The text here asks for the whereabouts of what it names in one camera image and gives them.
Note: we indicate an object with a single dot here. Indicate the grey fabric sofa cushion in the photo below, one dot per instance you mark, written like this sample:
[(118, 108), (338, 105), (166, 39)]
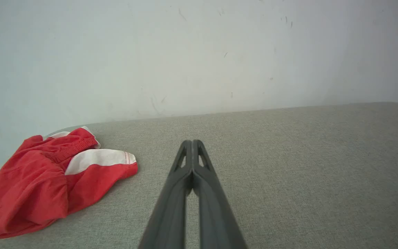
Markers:
[(306, 173)]

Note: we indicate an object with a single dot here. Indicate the red shorts with white stripes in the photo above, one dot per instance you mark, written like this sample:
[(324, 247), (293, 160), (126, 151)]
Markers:
[(29, 193)]

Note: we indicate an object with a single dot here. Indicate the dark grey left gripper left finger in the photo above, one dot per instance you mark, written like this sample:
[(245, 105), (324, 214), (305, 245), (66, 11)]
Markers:
[(171, 207)]

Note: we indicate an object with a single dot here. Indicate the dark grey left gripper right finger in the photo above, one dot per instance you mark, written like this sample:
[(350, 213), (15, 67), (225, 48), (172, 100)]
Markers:
[(216, 214)]

